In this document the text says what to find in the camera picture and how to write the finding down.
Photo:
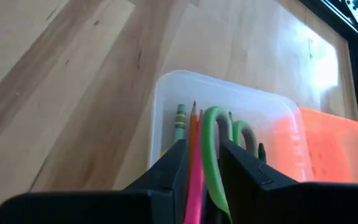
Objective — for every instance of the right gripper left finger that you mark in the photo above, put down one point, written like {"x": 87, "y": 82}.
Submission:
{"x": 104, "y": 208}

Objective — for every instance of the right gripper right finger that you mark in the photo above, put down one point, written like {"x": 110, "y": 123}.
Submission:
{"x": 291, "y": 205}

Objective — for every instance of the clear supply box orange lid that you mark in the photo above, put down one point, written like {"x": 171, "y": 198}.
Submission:
{"x": 337, "y": 146}

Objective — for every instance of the pink highlighter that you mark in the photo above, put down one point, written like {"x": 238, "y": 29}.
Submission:
{"x": 196, "y": 186}

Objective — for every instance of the orange pencil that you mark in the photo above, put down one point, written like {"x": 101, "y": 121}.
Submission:
{"x": 193, "y": 130}

